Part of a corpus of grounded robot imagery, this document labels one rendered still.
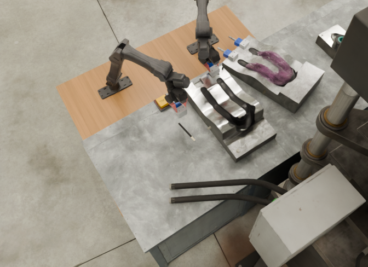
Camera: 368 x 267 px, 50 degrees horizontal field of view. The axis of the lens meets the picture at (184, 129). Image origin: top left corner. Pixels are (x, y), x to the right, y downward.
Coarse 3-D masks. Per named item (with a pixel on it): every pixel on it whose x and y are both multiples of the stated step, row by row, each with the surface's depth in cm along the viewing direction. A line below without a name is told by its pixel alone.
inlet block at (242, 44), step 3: (234, 39) 232; (237, 39) 231; (240, 39) 231; (234, 42) 231; (237, 42) 230; (240, 42) 230; (243, 42) 228; (246, 42) 228; (237, 45) 231; (240, 45) 229; (243, 45) 227; (246, 45) 229; (243, 48) 229
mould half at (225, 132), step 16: (208, 80) 216; (224, 80) 216; (192, 96) 212; (224, 96) 212; (240, 96) 210; (208, 112) 207; (240, 112) 201; (256, 112) 201; (224, 128) 197; (256, 128) 204; (272, 128) 204; (224, 144) 203; (240, 144) 201; (256, 144) 200
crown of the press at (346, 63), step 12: (360, 12) 89; (360, 24) 88; (348, 36) 94; (360, 36) 90; (348, 48) 96; (360, 48) 92; (336, 60) 102; (348, 60) 98; (360, 60) 94; (336, 72) 105; (348, 72) 100; (360, 72) 96; (348, 84) 103; (360, 84) 99
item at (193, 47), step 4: (212, 36) 241; (212, 40) 240; (216, 40) 239; (192, 44) 239; (196, 44) 239; (212, 44) 239; (188, 48) 238; (192, 48) 238; (196, 48) 237; (192, 52) 236; (196, 52) 236
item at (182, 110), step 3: (174, 102) 205; (177, 102) 204; (177, 105) 204; (180, 105) 204; (183, 105) 202; (177, 108) 201; (180, 108) 201; (183, 108) 201; (186, 108) 201; (177, 111) 201; (180, 111) 200; (183, 111) 201; (186, 111) 203; (177, 114) 203; (180, 114) 202; (183, 114) 204; (180, 117) 204
